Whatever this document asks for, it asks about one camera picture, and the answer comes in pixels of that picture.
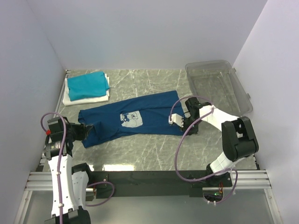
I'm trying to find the white folded t-shirt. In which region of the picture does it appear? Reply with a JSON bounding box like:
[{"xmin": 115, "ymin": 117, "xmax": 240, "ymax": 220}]
[{"xmin": 63, "ymin": 74, "xmax": 110, "ymax": 106}]

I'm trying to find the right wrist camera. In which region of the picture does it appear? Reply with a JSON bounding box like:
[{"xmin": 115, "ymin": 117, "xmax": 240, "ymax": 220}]
[{"xmin": 168, "ymin": 113, "xmax": 184, "ymax": 127}]

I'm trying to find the dark blue t-shirt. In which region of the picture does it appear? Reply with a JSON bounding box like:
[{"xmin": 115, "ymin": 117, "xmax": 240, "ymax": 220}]
[{"xmin": 78, "ymin": 91, "xmax": 184, "ymax": 148}]

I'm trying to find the clear plastic bin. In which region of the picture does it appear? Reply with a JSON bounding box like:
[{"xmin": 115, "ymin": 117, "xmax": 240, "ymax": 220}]
[{"xmin": 185, "ymin": 60, "xmax": 253, "ymax": 117}]

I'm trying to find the purple cable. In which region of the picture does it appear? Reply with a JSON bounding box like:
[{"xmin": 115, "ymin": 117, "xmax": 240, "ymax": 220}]
[
  {"xmin": 169, "ymin": 95, "xmax": 238, "ymax": 204},
  {"xmin": 40, "ymin": 112, "xmax": 115, "ymax": 224}
]

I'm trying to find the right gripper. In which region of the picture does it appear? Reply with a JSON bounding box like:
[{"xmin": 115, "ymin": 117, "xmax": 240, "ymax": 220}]
[{"xmin": 179, "ymin": 116, "xmax": 202, "ymax": 135}]

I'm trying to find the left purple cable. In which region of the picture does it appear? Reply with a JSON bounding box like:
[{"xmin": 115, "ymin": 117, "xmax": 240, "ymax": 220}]
[{"xmin": 40, "ymin": 112, "xmax": 115, "ymax": 224}]

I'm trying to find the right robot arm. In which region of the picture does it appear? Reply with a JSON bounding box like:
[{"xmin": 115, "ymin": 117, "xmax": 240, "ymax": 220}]
[{"xmin": 170, "ymin": 97, "xmax": 259, "ymax": 186}]

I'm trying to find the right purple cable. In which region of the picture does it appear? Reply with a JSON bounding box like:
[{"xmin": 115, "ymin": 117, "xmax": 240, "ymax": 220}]
[{"xmin": 169, "ymin": 95, "xmax": 238, "ymax": 204}]

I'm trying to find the teal folded t-shirt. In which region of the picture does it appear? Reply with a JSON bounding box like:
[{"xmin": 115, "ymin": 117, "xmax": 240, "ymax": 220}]
[{"xmin": 66, "ymin": 71, "xmax": 110, "ymax": 101}]

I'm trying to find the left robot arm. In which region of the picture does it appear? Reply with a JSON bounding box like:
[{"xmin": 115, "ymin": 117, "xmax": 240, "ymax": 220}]
[{"xmin": 43, "ymin": 116, "xmax": 93, "ymax": 224}]

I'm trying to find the black base beam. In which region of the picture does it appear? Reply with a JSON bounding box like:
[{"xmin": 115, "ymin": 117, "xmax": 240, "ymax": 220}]
[{"xmin": 87, "ymin": 170, "xmax": 233, "ymax": 197}]

